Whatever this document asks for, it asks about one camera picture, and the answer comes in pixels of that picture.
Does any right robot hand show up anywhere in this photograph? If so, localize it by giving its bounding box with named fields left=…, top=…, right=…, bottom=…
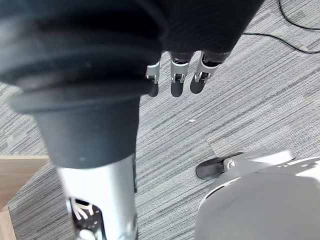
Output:
left=0, top=0, right=265, bottom=240

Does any silver robot leg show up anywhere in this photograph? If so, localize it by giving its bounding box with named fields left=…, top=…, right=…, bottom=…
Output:
left=195, top=148, right=320, bottom=240

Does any black floor cable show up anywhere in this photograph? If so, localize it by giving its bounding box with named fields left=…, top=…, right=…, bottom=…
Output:
left=243, top=0, right=320, bottom=54

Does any dark robot foot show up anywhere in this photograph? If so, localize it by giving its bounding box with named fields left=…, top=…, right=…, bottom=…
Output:
left=195, top=151, right=245, bottom=181

